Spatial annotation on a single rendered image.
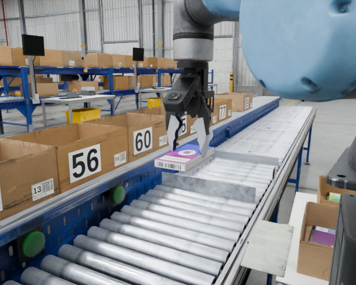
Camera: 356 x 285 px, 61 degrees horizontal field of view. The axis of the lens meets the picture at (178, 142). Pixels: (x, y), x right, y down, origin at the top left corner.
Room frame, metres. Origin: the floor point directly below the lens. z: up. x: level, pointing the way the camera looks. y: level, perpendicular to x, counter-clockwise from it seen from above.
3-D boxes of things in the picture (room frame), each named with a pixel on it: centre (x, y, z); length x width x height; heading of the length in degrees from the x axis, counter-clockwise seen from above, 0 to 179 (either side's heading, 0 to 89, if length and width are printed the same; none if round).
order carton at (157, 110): (1.90, 0.08, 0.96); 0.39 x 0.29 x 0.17; 153
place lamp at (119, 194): (1.12, 0.23, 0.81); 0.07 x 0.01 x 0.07; 153
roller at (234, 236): (1.05, 0.01, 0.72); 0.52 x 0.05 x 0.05; 63
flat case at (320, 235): (0.82, -0.47, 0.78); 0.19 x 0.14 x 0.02; 150
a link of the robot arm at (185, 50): (0.70, -0.03, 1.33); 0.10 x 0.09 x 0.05; 62
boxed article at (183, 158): (0.67, -0.02, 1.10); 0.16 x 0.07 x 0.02; 152
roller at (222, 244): (0.99, 0.03, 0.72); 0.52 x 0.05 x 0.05; 63
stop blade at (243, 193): (1.31, -0.13, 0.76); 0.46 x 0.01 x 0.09; 63
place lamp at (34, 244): (0.77, 0.41, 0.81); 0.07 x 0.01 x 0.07; 153
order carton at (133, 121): (1.55, 0.26, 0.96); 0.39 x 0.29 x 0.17; 153
